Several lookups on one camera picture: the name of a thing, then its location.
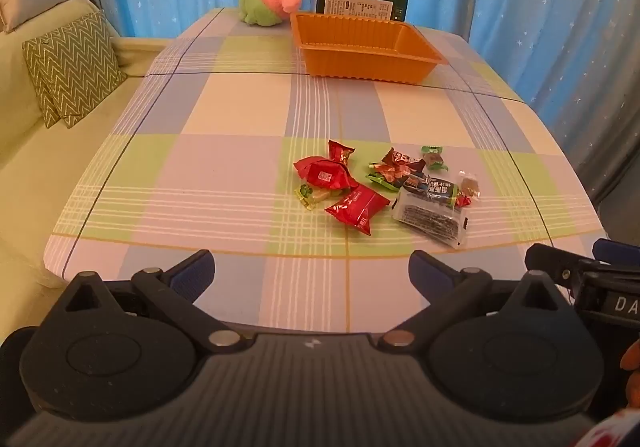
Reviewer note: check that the orange plastic tray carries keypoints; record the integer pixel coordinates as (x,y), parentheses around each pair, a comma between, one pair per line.
(360,62)

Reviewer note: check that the small red snack packet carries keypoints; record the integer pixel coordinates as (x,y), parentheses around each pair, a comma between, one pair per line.
(340,154)

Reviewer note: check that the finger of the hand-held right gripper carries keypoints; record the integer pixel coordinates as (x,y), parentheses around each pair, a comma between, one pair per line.
(552,261)
(617,251)

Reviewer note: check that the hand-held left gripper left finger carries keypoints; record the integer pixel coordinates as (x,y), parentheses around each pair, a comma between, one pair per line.
(192,273)

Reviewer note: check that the green chevron pillow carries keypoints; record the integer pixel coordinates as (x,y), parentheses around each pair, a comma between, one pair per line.
(80,62)
(46,107)

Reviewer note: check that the clear packet with dark snack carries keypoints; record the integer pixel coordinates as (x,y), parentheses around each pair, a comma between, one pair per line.
(430,222)

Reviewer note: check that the dark green sausage packet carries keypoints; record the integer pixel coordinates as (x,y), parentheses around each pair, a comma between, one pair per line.
(435,189)

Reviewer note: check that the clear brown candy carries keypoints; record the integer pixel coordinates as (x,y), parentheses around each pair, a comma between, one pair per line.
(470,184)

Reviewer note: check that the red packet with white label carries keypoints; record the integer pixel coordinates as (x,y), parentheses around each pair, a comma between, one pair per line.
(325,174)

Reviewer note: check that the tiny red candy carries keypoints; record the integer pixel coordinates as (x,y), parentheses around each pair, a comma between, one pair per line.
(463,200)

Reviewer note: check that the brown red snack packet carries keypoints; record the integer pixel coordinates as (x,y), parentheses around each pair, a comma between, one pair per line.
(400,158)

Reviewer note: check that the red white printed cloth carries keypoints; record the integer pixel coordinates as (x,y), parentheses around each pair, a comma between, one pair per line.
(617,434)

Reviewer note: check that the person's right hand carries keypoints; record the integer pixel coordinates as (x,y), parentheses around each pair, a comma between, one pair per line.
(632,377)

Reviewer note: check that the pale green sofa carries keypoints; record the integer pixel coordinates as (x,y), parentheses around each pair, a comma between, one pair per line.
(30,167)

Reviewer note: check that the green cardboard box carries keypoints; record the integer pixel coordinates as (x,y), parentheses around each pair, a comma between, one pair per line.
(360,3)

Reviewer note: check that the yellow green candy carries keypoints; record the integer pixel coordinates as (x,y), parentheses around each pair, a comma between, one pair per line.
(310,196)

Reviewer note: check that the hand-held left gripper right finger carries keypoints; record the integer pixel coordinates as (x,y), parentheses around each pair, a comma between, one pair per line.
(429,273)

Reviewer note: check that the red packet with white print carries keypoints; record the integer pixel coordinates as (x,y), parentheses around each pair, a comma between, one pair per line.
(357,207)

